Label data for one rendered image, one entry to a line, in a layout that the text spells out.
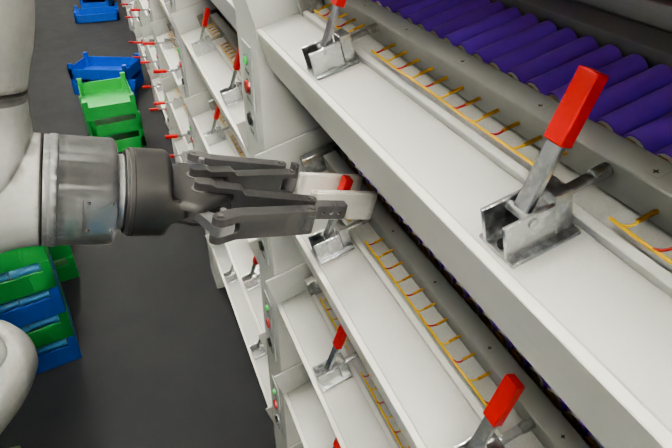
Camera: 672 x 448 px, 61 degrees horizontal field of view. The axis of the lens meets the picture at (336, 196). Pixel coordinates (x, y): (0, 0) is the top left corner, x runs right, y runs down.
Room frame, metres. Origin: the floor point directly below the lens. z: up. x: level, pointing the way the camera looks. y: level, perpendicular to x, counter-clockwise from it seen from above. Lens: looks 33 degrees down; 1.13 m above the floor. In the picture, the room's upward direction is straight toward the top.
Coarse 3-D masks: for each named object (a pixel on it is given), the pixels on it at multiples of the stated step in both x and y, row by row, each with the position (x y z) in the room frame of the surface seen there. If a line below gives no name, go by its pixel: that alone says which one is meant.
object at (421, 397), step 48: (288, 144) 0.62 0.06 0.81; (336, 144) 0.63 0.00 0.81; (336, 288) 0.42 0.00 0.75; (384, 288) 0.41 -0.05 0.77; (384, 336) 0.35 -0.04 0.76; (432, 336) 0.34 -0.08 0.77; (384, 384) 0.31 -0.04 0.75; (432, 384) 0.30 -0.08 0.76; (480, 384) 0.29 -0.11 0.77; (432, 432) 0.26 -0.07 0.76; (528, 432) 0.25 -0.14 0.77
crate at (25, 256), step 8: (24, 248) 0.99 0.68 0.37; (32, 248) 0.99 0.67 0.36; (40, 248) 1.00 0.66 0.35; (0, 256) 0.96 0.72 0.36; (8, 256) 0.97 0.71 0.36; (16, 256) 0.98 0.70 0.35; (24, 256) 0.98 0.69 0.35; (32, 256) 0.99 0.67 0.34; (40, 256) 1.00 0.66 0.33; (0, 264) 0.96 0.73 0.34; (8, 264) 0.97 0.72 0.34; (16, 264) 0.97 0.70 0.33; (24, 264) 0.98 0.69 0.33; (0, 272) 0.96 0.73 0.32
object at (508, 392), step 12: (504, 384) 0.24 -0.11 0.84; (516, 384) 0.23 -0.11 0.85; (492, 396) 0.24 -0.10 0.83; (504, 396) 0.23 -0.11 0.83; (516, 396) 0.23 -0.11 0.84; (492, 408) 0.23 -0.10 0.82; (504, 408) 0.23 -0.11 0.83; (492, 420) 0.23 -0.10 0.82; (504, 420) 0.23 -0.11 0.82; (480, 432) 0.23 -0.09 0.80; (492, 432) 0.23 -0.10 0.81; (468, 444) 0.23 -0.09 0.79; (480, 444) 0.23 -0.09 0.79
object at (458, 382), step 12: (360, 240) 0.47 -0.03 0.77; (372, 264) 0.44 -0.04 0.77; (384, 276) 0.42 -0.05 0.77; (396, 300) 0.39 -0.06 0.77; (408, 312) 0.37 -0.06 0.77; (420, 324) 0.35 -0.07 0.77; (420, 336) 0.35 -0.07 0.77; (432, 348) 0.33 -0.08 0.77; (444, 360) 0.31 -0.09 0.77; (456, 372) 0.30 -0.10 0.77; (456, 384) 0.29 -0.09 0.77; (468, 396) 0.28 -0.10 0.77; (480, 408) 0.27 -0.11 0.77; (480, 420) 0.26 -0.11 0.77
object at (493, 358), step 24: (336, 168) 0.58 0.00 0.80; (384, 216) 0.48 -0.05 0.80; (384, 240) 0.46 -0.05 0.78; (408, 240) 0.44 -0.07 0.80; (408, 264) 0.41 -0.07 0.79; (432, 264) 0.40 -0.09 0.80; (432, 288) 0.37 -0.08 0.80; (456, 312) 0.34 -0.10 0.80; (456, 336) 0.33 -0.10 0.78; (480, 336) 0.32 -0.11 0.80; (480, 360) 0.31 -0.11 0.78; (504, 360) 0.29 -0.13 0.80; (528, 384) 0.27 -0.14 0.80; (528, 408) 0.25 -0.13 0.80; (552, 408) 0.25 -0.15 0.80; (552, 432) 0.23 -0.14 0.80; (576, 432) 0.23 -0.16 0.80
